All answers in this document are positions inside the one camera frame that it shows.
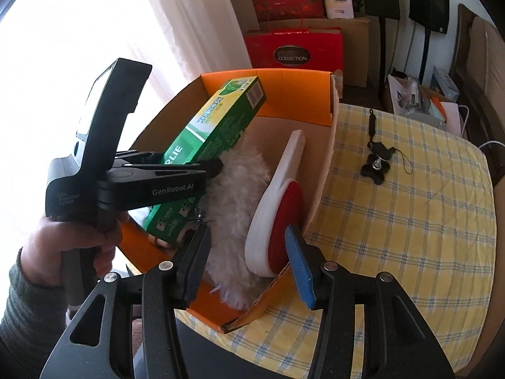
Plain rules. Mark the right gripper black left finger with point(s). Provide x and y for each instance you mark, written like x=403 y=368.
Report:
x=172 y=285

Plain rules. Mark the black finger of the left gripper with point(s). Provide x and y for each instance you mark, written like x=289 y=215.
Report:
x=153 y=161

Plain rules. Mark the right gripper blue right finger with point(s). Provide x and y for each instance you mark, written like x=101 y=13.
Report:
x=325 y=285

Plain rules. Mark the green Darlie toothpaste box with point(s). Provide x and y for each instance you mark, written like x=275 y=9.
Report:
x=215 y=128

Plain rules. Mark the red white lint brush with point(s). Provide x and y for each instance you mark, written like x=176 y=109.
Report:
x=281 y=205

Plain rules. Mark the white fluffy duster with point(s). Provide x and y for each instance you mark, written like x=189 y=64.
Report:
x=229 y=205

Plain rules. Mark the small cork stopper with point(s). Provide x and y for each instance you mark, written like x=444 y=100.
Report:
x=160 y=243

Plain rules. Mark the person's left hand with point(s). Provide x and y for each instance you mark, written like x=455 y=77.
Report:
x=41 y=257

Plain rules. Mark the yellow checkered tablecloth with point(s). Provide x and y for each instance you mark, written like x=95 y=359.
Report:
x=432 y=223

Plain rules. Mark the white curtain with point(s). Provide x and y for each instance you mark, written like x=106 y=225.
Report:
x=204 y=34

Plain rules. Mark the orange cardboard box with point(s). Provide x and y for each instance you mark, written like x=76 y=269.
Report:
x=295 y=99

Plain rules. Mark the red collection gift box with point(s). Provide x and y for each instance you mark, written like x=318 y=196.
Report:
x=318 y=49

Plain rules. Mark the box of clutter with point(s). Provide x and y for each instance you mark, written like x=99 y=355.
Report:
x=407 y=98

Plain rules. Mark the large brown carton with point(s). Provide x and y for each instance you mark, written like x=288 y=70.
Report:
x=355 y=43

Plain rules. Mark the brown sofa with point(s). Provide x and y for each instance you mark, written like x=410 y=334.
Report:
x=477 y=69

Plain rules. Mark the right black speaker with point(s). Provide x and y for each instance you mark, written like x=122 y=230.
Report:
x=433 y=16

